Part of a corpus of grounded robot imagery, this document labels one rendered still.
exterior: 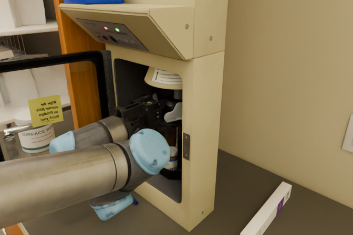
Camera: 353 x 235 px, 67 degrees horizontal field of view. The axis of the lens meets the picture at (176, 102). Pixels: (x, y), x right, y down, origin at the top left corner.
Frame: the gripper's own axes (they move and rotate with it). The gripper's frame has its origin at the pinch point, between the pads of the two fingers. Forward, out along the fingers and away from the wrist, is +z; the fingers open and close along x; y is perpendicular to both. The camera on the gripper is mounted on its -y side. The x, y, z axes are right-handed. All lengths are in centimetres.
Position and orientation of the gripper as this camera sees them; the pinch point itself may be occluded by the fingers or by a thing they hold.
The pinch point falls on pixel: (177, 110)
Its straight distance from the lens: 77.3
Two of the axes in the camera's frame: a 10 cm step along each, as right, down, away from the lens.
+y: -0.2, -9.2, -3.9
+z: 6.9, -3.0, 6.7
